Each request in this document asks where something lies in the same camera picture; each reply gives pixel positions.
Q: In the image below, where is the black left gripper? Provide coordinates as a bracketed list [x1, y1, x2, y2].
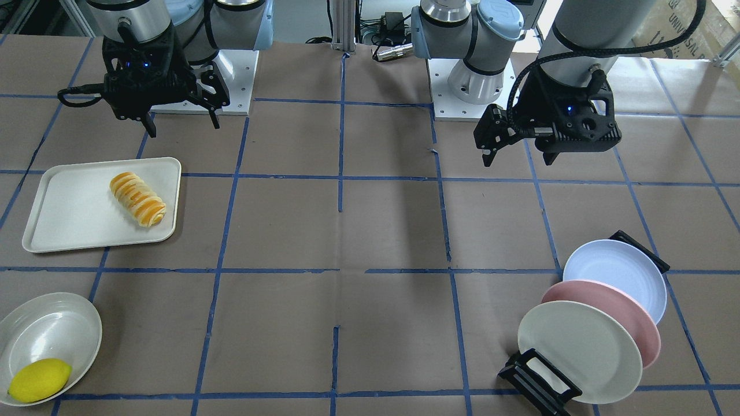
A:
[473, 64, 622, 168]

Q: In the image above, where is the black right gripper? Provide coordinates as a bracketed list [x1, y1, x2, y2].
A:
[101, 24, 231, 138]

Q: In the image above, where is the striped orange bread roll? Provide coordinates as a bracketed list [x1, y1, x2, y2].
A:
[109, 172, 167, 228]

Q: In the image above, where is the blue plate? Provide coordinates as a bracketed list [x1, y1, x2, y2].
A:
[563, 239, 669, 324]

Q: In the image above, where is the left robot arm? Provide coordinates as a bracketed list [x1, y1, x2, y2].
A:
[410, 1, 654, 166]

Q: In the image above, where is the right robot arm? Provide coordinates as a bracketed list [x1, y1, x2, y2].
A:
[87, 1, 274, 137]

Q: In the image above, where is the pink plate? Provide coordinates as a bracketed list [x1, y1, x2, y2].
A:
[541, 280, 661, 369]

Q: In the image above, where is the cream plate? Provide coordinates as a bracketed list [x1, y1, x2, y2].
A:
[517, 300, 643, 404]

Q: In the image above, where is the white round plate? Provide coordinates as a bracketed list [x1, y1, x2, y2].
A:
[1, 292, 102, 407]

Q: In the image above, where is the white rectangular tray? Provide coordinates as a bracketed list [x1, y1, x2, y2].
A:
[22, 157, 182, 253]

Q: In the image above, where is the black power adapter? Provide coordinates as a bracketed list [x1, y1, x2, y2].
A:
[380, 12, 405, 34]

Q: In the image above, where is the cardboard box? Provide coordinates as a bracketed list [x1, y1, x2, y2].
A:
[632, 1, 739, 59]

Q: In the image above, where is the black dish rack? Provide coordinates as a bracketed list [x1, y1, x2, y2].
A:
[498, 231, 648, 415]

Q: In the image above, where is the yellow lemon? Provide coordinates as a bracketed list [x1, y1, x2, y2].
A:
[8, 358, 72, 403]

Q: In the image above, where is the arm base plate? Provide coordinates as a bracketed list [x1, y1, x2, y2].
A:
[149, 49, 260, 116]
[427, 59, 516, 121]

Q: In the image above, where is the silver cable connector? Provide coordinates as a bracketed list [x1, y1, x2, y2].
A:
[372, 44, 414, 62]

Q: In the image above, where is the aluminium frame post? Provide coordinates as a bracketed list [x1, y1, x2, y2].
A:
[330, 0, 357, 55]

